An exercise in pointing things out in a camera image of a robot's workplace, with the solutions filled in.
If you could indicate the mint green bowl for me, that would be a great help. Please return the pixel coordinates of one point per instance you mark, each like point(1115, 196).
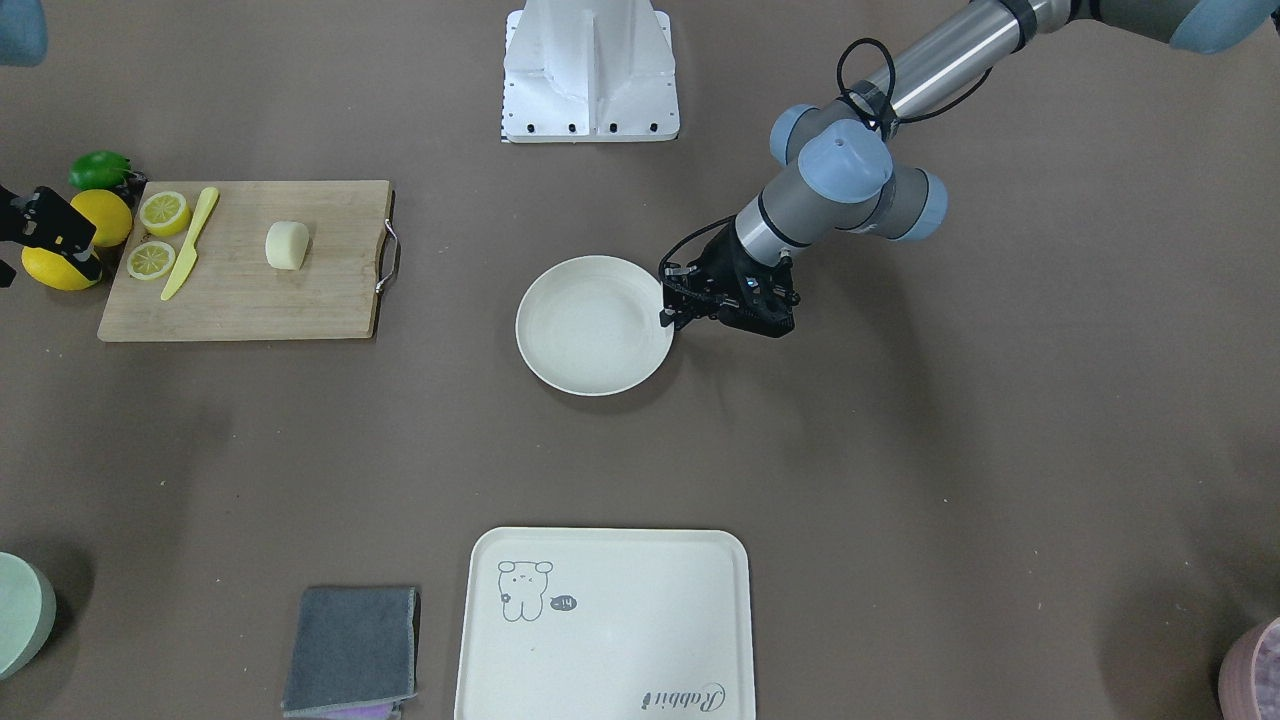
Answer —
point(28, 610)

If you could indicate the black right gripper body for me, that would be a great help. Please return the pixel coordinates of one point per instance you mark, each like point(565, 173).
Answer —
point(42, 222)

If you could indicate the beige round plate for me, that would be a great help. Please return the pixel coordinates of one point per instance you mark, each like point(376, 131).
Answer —
point(590, 326)

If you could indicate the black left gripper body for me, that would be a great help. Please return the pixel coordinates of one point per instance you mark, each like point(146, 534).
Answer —
point(722, 272)

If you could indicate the pink bowl with ice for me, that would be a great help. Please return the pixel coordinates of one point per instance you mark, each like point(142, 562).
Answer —
point(1248, 683)

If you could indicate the lemon half slice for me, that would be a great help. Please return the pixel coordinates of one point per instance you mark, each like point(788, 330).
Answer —
point(165, 214)
point(150, 260)

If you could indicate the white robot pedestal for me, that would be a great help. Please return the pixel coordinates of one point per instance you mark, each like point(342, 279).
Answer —
point(589, 72)

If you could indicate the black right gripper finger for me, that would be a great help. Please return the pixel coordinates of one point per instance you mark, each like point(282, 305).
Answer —
point(53, 225)

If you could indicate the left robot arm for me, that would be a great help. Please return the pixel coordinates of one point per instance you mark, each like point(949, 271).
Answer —
point(837, 171)

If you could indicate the yellow plastic knife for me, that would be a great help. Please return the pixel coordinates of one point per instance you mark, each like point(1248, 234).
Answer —
point(187, 256)

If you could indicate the bamboo cutting board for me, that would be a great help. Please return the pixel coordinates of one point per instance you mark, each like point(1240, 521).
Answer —
point(233, 294)

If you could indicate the whole yellow lemon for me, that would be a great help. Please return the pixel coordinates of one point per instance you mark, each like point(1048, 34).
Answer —
point(57, 272)
point(109, 215)

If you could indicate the grey folded cloth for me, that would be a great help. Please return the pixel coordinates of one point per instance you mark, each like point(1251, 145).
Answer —
point(354, 653)

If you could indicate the green lime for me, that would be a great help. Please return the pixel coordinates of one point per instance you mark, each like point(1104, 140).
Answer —
point(99, 170)

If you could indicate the cream rabbit tray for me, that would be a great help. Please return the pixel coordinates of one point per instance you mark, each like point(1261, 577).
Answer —
point(590, 623)

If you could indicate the white steamed bun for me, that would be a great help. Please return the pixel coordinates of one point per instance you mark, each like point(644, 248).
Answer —
point(286, 245)

